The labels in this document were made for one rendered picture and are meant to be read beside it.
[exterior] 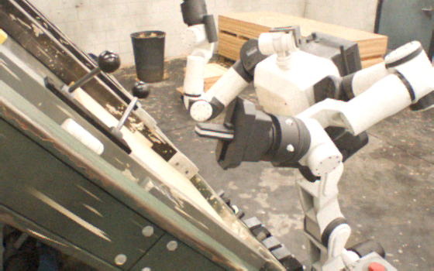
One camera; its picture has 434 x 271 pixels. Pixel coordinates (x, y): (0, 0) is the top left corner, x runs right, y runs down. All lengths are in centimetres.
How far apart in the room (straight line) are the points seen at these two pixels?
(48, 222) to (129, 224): 10
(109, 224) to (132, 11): 599
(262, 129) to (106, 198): 31
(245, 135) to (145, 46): 476
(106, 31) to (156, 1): 96
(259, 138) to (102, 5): 569
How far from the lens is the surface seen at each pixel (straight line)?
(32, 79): 65
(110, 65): 61
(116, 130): 72
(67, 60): 115
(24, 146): 42
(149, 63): 543
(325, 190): 143
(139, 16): 645
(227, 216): 123
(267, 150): 68
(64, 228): 47
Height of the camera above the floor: 166
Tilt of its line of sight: 25 degrees down
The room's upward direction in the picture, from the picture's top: straight up
